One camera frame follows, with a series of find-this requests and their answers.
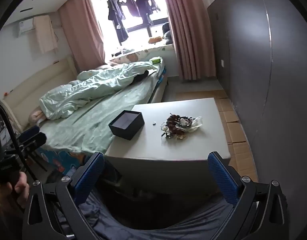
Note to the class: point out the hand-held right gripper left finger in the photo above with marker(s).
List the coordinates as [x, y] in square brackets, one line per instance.
[89, 180]

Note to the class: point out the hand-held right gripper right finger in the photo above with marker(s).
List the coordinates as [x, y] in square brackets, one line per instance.
[223, 180]

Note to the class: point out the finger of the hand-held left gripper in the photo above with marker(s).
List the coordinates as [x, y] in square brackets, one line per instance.
[36, 139]
[31, 131]

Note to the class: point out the black jewelry box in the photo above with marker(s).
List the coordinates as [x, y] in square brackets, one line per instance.
[118, 130]

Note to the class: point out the pile of mixed jewelry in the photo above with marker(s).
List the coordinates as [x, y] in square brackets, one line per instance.
[173, 124]

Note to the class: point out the person's left hand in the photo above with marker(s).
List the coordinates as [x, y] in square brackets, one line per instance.
[19, 188]

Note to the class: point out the pink pillow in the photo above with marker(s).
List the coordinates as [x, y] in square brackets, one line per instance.
[34, 116]

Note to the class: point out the white low table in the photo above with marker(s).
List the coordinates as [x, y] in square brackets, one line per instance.
[193, 150]

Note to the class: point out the bed with cream headboard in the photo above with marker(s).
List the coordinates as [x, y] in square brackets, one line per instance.
[93, 127]

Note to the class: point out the flattened cardboard sheets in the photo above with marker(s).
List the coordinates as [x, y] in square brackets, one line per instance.
[233, 120]

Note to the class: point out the dark grey pants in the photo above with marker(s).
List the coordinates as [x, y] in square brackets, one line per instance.
[156, 215]

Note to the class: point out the white air conditioner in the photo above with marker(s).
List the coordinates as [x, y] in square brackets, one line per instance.
[26, 27]

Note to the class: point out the black cloth item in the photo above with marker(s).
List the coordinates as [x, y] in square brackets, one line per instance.
[141, 77]

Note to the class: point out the small green box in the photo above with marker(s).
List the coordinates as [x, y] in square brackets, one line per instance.
[156, 61]

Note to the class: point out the printed window sill cushion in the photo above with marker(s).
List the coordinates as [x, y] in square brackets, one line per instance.
[143, 52]

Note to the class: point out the long dark hanging garment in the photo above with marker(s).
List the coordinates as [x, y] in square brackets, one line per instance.
[117, 12]

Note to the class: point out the orange plush item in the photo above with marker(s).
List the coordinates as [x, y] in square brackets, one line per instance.
[155, 40]

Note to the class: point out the dark blue bag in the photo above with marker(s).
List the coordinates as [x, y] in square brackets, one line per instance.
[166, 33]

